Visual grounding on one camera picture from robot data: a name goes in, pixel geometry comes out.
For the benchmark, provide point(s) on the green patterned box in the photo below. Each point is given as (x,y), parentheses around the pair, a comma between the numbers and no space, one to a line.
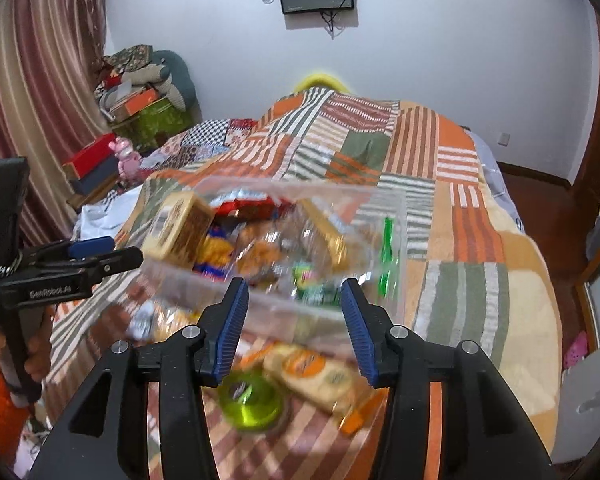
(162,120)

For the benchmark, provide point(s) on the small white snack packet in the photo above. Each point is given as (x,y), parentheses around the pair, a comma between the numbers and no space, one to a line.
(142,322)

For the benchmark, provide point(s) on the white wall socket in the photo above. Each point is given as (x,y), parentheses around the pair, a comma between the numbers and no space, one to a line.
(503,138)

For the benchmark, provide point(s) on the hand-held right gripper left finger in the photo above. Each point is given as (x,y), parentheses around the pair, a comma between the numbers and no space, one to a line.
(230,332)

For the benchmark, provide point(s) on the red snack packet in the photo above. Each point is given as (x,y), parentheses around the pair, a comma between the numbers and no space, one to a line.
(245,205)

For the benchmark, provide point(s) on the blue chip packet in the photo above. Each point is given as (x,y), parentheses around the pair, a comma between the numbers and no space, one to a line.
(212,255)

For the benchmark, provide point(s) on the person's left hand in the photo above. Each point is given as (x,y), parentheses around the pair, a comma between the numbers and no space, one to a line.
(37,355)

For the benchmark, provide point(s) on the red box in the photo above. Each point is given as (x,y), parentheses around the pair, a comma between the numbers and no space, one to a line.
(90,157)

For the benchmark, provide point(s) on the white cloth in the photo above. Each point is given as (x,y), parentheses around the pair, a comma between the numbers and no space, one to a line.
(105,215)

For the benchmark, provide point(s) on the clear plastic container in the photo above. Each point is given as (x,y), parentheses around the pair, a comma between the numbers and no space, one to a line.
(370,272)

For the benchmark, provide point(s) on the pink doll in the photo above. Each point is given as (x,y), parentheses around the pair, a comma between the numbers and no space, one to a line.
(127,160)

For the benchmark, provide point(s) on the gold snack bar packet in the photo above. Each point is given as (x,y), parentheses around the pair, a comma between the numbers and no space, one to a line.
(325,237)

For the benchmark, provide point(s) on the orange yellow cracker packet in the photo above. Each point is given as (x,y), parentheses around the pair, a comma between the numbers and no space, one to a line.
(305,365)

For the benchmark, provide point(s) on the green jelly cup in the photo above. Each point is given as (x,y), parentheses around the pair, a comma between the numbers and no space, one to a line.
(250,405)

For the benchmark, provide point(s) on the dark grey box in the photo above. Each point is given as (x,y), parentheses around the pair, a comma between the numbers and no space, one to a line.
(92,180)

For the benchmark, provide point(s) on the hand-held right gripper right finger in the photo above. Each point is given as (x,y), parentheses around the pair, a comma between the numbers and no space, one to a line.
(357,332)

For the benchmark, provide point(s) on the striped orange patchwork blanket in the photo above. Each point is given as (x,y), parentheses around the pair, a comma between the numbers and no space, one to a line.
(455,270)

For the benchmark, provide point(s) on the clear bread packet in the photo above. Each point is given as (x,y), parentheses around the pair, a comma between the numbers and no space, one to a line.
(260,255)

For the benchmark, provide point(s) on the green pea packet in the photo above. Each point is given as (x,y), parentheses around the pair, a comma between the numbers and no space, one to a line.
(312,285)

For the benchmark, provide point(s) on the pink slipper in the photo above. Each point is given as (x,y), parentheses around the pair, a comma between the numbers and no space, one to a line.
(577,352)

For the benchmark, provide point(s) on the patterned fabric bag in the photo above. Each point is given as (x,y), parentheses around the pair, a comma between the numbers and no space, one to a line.
(130,57)

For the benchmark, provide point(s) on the gold patterned snack box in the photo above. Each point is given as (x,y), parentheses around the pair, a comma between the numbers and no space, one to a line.
(180,230)

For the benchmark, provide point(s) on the green-edged clear biscuit packet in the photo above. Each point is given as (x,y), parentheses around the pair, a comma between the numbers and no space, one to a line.
(387,255)

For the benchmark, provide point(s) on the yellow hoop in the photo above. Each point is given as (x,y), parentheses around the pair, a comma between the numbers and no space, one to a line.
(320,81)

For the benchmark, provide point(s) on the orange cardboard box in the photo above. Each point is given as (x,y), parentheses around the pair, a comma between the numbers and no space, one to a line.
(136,102)

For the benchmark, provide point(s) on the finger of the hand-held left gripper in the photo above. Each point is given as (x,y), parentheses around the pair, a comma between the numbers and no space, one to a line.
(92,246)
(117,261)

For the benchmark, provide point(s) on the white board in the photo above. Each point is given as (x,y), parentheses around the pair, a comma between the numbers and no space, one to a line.
(585,400)

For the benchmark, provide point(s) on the striped brown curtain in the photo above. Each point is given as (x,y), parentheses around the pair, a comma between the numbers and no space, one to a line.
(30,100)

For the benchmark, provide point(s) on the checkered patchwork quilt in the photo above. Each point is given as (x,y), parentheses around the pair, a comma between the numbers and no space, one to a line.
(205,140)

